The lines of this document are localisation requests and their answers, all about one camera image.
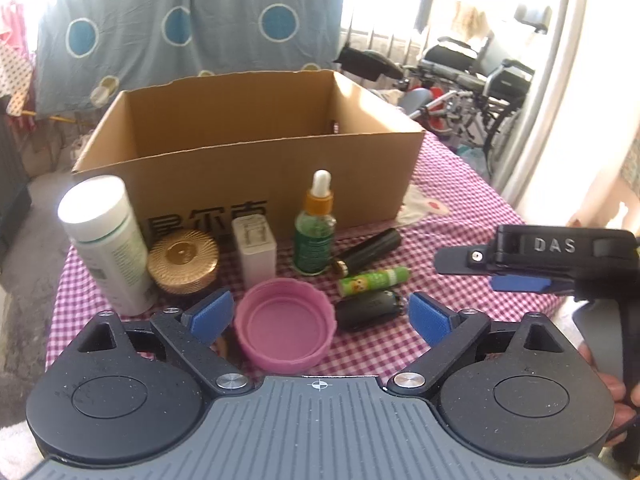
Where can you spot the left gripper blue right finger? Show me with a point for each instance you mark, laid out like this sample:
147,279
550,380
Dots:
431,319

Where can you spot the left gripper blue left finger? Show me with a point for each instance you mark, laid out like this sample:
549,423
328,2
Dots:
210,316

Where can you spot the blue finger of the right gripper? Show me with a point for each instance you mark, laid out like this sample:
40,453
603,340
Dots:
520,283
464,260

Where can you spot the gold lidded jar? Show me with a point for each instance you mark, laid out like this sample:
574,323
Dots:
184,262

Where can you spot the pink plastic lid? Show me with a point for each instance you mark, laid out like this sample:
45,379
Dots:
285,326

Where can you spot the black car key fob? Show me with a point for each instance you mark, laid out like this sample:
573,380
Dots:
360,312

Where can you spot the green lip balm stick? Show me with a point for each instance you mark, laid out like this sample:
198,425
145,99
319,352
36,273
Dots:
377,280

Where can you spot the black cylindrical tube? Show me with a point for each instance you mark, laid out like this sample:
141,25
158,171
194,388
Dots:
358,257

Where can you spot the white power adapter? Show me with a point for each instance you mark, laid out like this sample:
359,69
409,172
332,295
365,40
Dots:
256,247

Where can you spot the green dropper bottle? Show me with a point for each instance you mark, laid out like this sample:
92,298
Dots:
315,227

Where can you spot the white plastic bottle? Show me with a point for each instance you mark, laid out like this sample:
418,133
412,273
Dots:
97,216

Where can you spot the person's right hand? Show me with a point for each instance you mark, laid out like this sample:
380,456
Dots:
626,405

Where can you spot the brown cardboard box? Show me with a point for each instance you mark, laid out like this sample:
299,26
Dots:
201,151

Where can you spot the black wheelchair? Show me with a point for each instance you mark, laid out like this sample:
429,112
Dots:
470,98

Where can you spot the dark storage crate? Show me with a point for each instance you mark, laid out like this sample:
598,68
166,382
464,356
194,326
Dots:
15,200

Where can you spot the blue patterned bedsheet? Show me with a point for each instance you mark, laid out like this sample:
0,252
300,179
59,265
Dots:
90,50

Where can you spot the polka dot cloth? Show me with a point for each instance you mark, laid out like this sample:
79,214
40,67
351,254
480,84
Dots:
15,80

